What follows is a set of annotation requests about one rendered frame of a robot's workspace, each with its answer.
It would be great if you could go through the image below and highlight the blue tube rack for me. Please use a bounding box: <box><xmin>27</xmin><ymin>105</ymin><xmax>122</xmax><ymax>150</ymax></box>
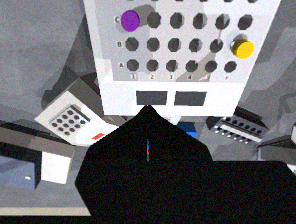
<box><xmin>175</xmin><ymin>124</ymin><xmax>197</xmax><ymax>138</ymax></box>

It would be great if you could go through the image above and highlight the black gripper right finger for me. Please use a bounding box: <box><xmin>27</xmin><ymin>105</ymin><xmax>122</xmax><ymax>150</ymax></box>
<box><xmin>148</xmin><ymin>105</ymin><xmax>213</xmax><ymax>161</ymax></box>

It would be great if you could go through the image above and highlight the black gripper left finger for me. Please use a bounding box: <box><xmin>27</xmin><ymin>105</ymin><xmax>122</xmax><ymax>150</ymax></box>
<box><xmin>82</xmin><ymin>105</ymin><xmax>148</xmax><ymax>163</ymax></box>

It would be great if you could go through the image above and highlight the white block with round holes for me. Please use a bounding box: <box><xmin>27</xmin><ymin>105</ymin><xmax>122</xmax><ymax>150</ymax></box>
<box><xmin>34</xmin><ymin>77</ymin><xmax>127</xmax><ymax>147</ymax></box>
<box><xmin>84</xmin><ymin>0</ymin><xmax>281</xmax><ymax>125</ymax></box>

